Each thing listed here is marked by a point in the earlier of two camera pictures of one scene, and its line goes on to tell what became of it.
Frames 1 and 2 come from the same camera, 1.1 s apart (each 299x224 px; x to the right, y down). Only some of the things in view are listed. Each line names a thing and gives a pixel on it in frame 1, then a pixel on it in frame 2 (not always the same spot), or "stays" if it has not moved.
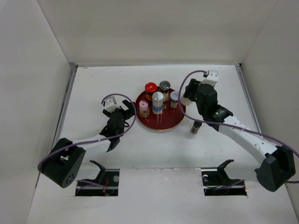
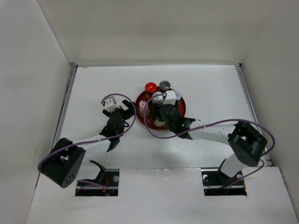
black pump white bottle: [186, 101] → [159, 123]
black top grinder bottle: [164, 86] stays
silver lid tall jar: [157, 99] stays
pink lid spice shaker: [144, 112] stays
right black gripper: [193, 86] → [156, 109]
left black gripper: [131, 111] stays
